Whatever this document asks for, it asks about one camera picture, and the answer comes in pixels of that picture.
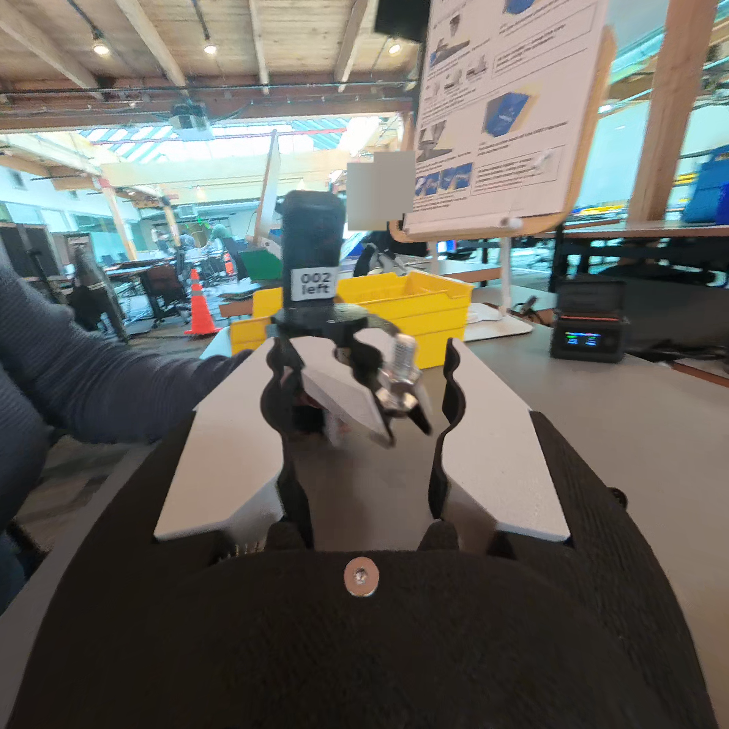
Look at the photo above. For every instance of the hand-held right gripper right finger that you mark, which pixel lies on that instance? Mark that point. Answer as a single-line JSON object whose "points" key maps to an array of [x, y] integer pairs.
{"points": [[501, 455]]}

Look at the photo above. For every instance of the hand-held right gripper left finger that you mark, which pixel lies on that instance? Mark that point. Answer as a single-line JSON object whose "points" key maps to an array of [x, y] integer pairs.
{"points": [[228, 455]]}

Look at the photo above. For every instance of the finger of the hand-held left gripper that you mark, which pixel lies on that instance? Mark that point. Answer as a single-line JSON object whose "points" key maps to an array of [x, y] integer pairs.
{"points": [[373, 340], [347, 398]]}

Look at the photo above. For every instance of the silver hex bolt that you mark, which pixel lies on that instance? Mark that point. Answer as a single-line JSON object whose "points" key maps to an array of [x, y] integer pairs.
{"points": [[403, 353]]}

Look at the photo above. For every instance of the silver nut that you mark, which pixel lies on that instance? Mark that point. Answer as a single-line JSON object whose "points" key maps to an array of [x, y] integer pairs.
{"points": [[398, 380]]}

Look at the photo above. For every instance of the yellow plastic bin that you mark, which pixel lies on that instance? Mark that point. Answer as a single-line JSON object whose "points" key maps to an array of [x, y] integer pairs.
{"points": [[250, 336], [433, 330]]}

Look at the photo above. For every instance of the person's left forearm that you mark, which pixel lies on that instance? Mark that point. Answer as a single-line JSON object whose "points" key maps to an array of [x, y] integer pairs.
{"points": [[114, 376]]}

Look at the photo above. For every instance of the orange traffic cone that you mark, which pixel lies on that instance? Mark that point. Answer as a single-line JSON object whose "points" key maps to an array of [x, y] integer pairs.
{"points": [[202, 313]]}

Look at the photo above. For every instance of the black office chair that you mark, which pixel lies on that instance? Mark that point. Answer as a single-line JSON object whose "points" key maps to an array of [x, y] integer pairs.
{"points": [[165, 282]]}

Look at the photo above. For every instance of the ceiling projector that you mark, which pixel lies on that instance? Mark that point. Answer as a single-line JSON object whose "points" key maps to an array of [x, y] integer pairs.
{"points": [[191, 121]]}

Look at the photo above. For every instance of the black display device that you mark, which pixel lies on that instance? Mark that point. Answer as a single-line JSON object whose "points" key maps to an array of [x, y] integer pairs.
{"points": [[589, 307]]}

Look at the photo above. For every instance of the dark jacket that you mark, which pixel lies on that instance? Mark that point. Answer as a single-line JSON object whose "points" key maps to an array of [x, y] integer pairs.
{"points": [[94, 285]]}

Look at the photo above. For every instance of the printed instruction sheet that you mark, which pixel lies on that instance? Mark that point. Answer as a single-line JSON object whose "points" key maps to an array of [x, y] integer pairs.
{"points": [[501, 114]]}

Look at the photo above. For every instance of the black ceiling speaker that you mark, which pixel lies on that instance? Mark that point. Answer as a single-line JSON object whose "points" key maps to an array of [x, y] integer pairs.
{"points": [[401, 20]]}

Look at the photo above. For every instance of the dark wooden desk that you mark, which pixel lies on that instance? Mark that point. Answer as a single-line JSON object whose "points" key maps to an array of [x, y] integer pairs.
{"points": [[655, 229]]}

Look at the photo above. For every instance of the wooden clipboard stand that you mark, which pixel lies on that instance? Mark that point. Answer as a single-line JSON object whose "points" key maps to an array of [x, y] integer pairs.
{"points": [[586, 142]]}

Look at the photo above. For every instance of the blue plastic tote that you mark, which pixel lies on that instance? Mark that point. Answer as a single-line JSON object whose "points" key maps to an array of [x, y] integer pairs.
{"points": [[703, 193]]}

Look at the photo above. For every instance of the wooden post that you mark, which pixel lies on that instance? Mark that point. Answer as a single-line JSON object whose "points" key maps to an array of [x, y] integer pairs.
{"points": [[672, 114]]}

